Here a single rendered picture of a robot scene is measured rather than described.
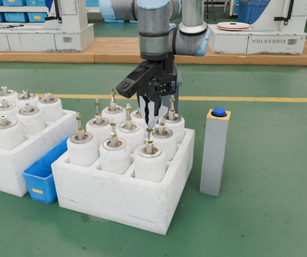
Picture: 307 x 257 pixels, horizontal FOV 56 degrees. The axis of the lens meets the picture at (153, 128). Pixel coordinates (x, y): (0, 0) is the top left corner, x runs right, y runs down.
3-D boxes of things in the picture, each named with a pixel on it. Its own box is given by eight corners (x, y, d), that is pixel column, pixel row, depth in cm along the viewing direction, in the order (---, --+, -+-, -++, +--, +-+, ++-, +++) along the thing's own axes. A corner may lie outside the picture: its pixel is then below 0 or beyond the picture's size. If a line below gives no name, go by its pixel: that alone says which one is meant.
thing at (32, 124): (36, 143, 125) (28, 105, 117) (54, 147, 122) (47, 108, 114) (20, 154, 117) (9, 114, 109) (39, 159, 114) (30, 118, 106)
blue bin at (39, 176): (74, 156, 128) (70, 133, 123) (95, 161, 125) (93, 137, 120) (26, 200, 103) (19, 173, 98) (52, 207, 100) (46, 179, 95)
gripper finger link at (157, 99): (162, 117, 77) (161, 85, 73) (157, 118, 76) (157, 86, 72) (151, 111, 80) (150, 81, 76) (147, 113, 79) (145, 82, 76)
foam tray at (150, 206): (109, 150, 133) (106, 115, 125) (192, 166, 122) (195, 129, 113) (58, 206, 100) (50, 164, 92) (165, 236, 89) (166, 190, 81)
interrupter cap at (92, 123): (114, 122, 104) (113, 120, 103) (99, 130, 98) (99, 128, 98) (99, 117, 107) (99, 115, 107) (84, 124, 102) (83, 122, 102)
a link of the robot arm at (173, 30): (153, 51, 137) (153, 21, 131) (180, 53, 134) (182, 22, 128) (145, 56, 127) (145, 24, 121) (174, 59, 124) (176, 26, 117)
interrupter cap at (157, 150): (141, 144, 90) (141, 142, 90) (164, 146, 89) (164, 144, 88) (134, 157, 84) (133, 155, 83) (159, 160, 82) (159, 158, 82)
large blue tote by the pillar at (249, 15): (235, 22, 514) (237, -1, 497) (257, 22, 515) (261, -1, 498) (244, 26, 470) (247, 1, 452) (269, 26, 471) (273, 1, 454)
